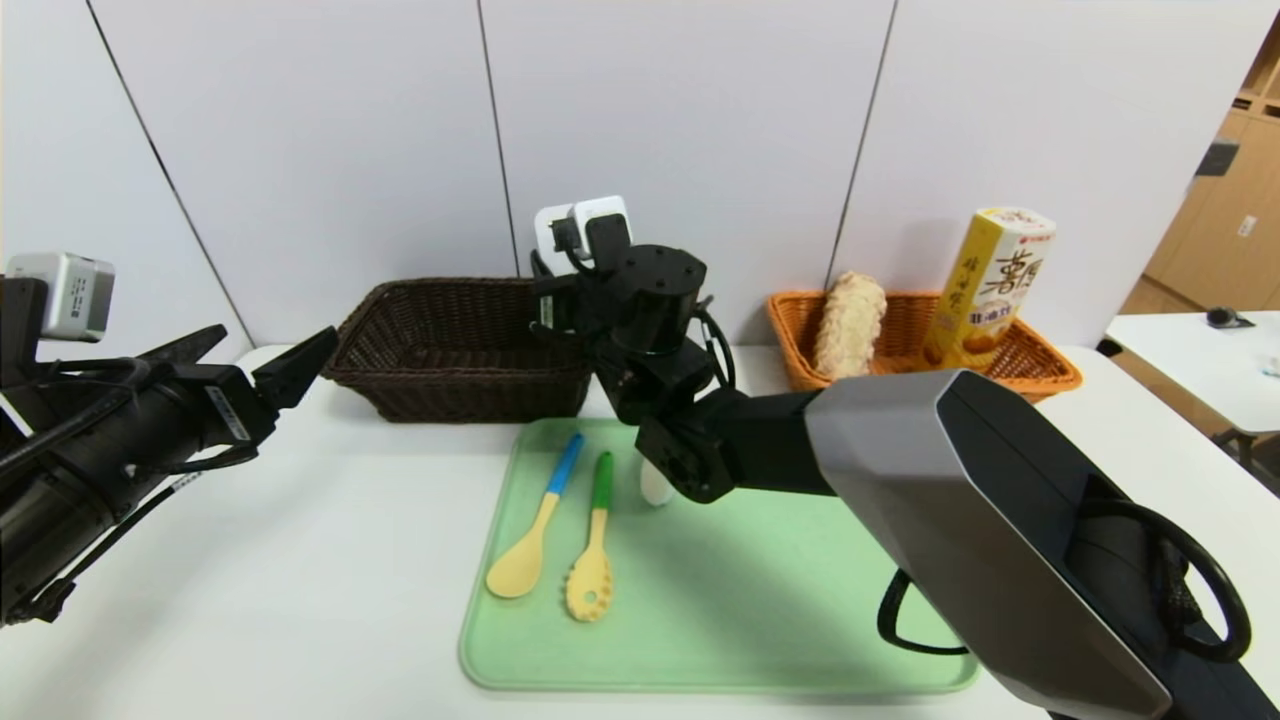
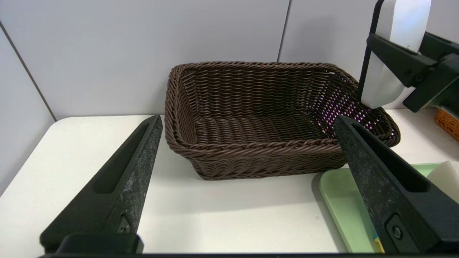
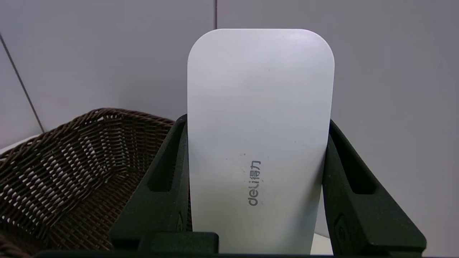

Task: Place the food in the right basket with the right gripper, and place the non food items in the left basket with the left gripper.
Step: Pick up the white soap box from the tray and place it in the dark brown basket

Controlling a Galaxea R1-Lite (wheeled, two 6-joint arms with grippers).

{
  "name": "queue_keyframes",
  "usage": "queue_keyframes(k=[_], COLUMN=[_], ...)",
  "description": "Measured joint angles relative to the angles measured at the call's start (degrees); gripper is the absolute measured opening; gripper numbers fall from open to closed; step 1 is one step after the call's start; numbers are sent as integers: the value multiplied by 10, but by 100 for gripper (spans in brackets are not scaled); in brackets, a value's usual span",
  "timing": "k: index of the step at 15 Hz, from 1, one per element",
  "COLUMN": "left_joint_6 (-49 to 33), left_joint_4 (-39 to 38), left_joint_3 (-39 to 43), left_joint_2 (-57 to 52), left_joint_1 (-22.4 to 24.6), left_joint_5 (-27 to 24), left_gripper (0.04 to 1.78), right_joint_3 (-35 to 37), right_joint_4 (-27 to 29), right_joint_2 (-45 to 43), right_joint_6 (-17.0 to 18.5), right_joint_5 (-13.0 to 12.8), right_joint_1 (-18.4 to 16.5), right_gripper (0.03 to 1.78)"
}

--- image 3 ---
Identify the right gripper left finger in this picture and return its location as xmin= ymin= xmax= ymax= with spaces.
xmin=109 ymin=115 xmax=219 ymax=251

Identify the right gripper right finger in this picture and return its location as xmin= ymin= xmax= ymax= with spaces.
xmin=322 ymin=120 xmax=427 ymax=255

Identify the white whiteboard eraser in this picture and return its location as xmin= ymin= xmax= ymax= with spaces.
xmin=187 ymin=29 xmax=335 ymax=255

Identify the dark brown wicker basket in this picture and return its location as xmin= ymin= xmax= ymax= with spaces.
xmin=0 ymin=108 xmax=192 ymax=258

